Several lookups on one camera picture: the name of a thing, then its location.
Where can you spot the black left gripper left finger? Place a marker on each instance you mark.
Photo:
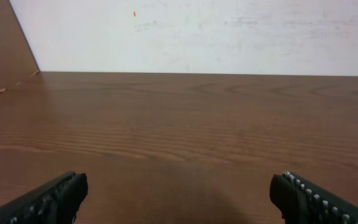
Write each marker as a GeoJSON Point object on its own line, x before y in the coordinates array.
{"type": "Point", "coordinates": [54, 202]}

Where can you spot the brown wooden side panel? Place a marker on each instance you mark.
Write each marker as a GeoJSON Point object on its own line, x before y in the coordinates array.
{"type": "Point", "coordinates": [17, 62]}

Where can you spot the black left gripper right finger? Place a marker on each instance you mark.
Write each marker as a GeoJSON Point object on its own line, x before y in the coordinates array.
{"type": "Point", "coordinates": [303, 202]}

